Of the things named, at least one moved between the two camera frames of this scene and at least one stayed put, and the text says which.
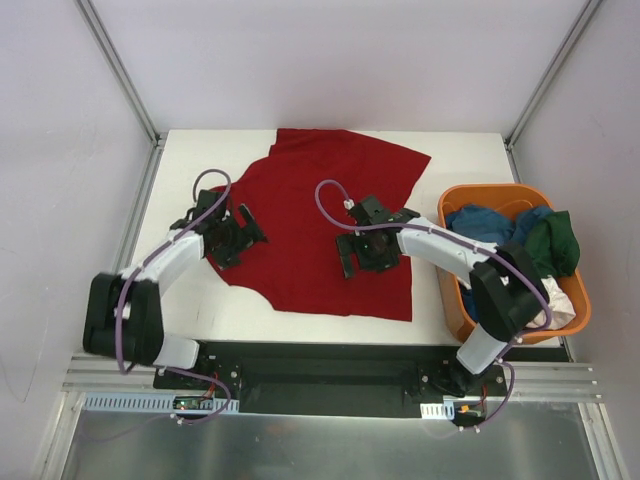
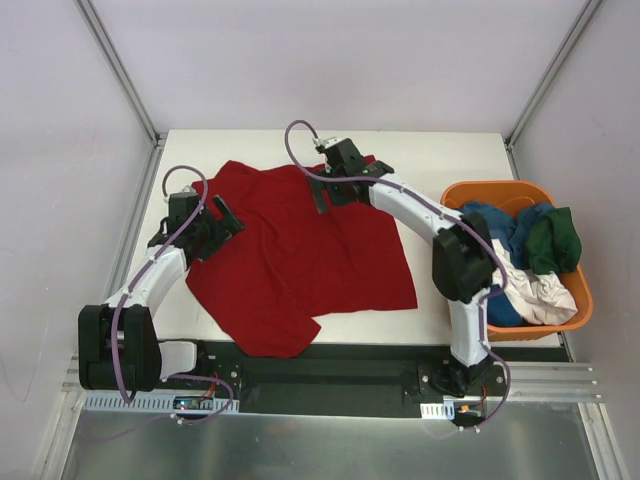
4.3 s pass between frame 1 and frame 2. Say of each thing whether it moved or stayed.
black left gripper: moved
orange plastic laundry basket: stayed
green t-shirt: stayed
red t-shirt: moved
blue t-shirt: stayed
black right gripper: moved
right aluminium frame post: stayed
